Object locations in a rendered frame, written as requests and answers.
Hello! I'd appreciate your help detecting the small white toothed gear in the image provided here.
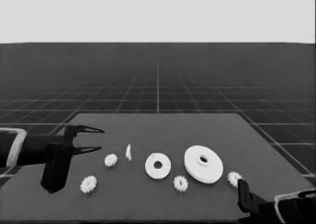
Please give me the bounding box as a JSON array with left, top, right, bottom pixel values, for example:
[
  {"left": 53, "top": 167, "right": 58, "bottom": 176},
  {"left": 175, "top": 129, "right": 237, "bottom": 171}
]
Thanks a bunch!
[
  {"left": 227, "top": 171, "right": 243, "bottom": 188},
  {"left": 79, "top": 175, "right": 99, "bottom": 194},
  {"left": 104, "top": 153, "right": 119, "bottom": 168},
  {"left": 173, "top": 175, "right": 190, "bottom": 193}
]

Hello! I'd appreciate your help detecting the large thick white disc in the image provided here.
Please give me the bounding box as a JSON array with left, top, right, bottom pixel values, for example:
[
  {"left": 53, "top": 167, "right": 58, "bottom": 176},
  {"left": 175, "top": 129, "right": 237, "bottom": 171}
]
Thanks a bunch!
[{"left": 183, "top": 145, "right": 224, "bottom": 185}]

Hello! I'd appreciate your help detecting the white round carrier with pins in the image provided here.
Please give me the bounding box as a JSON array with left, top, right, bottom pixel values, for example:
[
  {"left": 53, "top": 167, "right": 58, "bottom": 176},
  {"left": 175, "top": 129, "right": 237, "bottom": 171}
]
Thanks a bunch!
[{"left": 144, "top": 152, "right": 172, "bottom": 181}]

